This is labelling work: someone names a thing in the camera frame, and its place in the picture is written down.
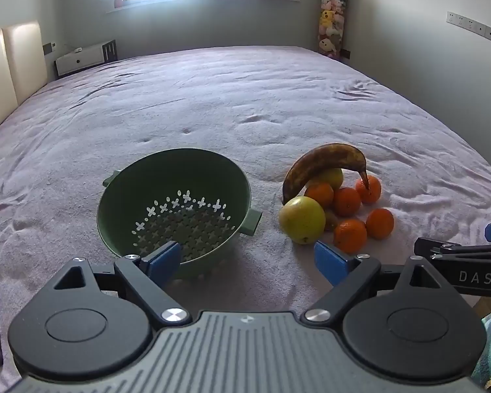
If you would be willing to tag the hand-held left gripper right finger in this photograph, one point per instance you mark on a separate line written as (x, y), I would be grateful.
(331, 260)

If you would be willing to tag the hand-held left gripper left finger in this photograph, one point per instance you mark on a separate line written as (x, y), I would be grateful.
(163, 260)

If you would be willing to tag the orange mandarin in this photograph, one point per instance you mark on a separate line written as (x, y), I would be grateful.
(347, 201)
(379, 224)
(350, 235)
(371, 191)
(319, 194)

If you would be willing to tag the large green yellow apple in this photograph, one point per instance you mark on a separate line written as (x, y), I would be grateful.
(300, 219)

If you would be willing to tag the reddish yellow apple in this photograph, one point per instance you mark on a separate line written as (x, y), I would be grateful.
(332, 178)

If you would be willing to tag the green plastic colander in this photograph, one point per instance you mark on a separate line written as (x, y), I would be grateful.
(180, 172)

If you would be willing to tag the overripe brown banana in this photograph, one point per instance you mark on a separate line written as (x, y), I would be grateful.
(323, 157)

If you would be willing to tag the lilac bed blanket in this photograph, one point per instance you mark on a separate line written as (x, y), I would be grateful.
(229, 102)

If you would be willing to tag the small black box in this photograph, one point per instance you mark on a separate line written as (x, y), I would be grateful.
(345, 54)

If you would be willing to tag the white nightstand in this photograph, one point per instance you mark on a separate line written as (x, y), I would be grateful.
(77, 60)

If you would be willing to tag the plush toy hanging organizer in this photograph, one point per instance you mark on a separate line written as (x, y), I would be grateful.
(332, 16)

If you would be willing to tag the cream padded headboard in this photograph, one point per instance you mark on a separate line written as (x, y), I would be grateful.
(20, 61)

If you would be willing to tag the white wall socket strip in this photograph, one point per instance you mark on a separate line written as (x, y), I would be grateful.
(472, 26)

